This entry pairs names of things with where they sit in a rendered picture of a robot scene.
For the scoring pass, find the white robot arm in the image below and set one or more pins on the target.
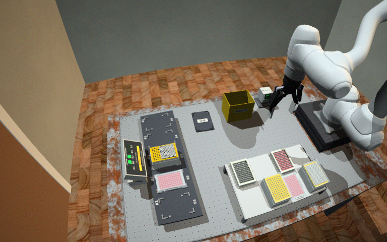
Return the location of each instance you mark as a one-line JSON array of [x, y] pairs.
[[331, 71]]

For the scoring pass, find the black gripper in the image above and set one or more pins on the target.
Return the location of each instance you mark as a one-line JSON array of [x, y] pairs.
[[289, 87]]

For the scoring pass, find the dark grey rectangular pad with rg label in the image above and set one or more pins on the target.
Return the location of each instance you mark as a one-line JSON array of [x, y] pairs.
[[202, 121]]

